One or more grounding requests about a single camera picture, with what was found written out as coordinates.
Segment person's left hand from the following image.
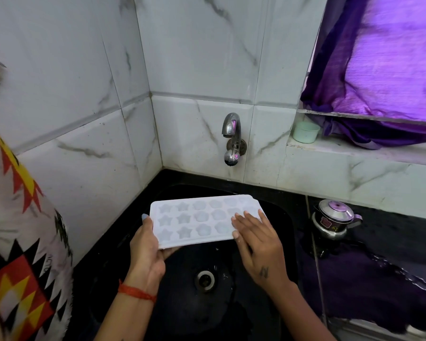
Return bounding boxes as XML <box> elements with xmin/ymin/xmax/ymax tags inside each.
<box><xmin>128</xmin><ymin>214</ymin><xmax>181</xmax><ymax>281</ymax></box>

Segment person's right hand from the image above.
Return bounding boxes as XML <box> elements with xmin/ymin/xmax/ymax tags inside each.
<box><xmin>231</xmin><ymin>210</ymin><xmax>291</xmax><ymax>288</ymax></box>

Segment white ice cube tray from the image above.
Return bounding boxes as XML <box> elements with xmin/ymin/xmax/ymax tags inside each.
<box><xmin>149</xmin><ymin>194</ymin><xmax>265</xmax><ymax>250</ymax></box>

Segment person's left forearm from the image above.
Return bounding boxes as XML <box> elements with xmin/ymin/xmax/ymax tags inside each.
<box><xmin>94</xmin><ymin>275</ymin><xmax>160</xmax><ymax>341</ymax></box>

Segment person's right forearm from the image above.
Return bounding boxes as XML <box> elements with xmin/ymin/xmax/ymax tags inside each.
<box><xmin>268</xmin><ymin>278</ymin><xmax>338</xmax><ymax>341</ymax></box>

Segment sink drain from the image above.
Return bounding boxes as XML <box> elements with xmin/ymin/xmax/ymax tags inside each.
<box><xmin>195</xmin><ymin>270</ymin><xmax>216</xmax><ymax>292</ymax></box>

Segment black sink basin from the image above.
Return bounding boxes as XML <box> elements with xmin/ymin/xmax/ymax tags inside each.
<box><xmin>87</xmin><ymin>184</ymin><xmax>299</xmax><ymax>341</ymax></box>

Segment orange thread wristband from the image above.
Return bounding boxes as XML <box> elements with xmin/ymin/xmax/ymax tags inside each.
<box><xmin>118</xmin><ymin>279</ymin><xmax>157</xmax><ymax>303</ymax></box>

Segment small steel kettle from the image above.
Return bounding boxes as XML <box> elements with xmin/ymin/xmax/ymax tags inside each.
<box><xmin>311</xmin><ymin>199</ymin><xmax>363</xmax><ymax>241</ymax></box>

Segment mint green plastic cup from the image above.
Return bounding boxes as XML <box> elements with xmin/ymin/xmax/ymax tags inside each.
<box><xmin>293</xmin><ymin>121</ymin><xmax>321</xmax><ymax>144</ymax></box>

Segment patterned hanging cloth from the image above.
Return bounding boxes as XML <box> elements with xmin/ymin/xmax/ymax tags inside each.
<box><xmin>0</xmin><ymin>52</ymin><xmax>74</xmax><ymax>341</ymax></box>

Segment purple curtain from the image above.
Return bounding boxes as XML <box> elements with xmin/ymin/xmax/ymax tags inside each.
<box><xmin>300</xmin><ymin>0</ymin><xmax>426</xmax><ymax>150</ymax></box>

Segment chrome wall tap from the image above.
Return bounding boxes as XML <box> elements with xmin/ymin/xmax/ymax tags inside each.
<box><xmin>222</xmin><ymin>113</ymin><xmax>248</xmax><ymax>166</ymax></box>

